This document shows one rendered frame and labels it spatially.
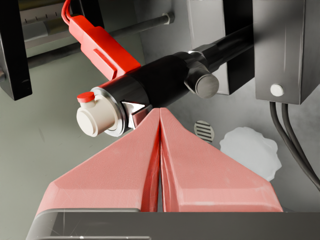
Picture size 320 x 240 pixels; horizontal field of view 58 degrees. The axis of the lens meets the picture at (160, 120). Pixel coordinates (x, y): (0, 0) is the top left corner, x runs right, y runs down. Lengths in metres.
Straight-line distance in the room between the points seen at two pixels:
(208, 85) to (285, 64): 0.10
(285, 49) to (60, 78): 0.32
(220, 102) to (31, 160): 0.30
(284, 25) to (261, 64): 0.03
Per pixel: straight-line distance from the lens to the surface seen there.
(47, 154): 0.47
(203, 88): 0.16
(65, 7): 0.21
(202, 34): 0.27
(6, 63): 0.32
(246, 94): 0.45
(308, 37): 0.24
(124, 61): 0.17
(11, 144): 0.44
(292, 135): 0.25
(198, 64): 0.18
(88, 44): 0.18
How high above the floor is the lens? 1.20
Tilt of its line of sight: 38 degrees down
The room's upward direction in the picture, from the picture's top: 123 degrees counter-clockwise
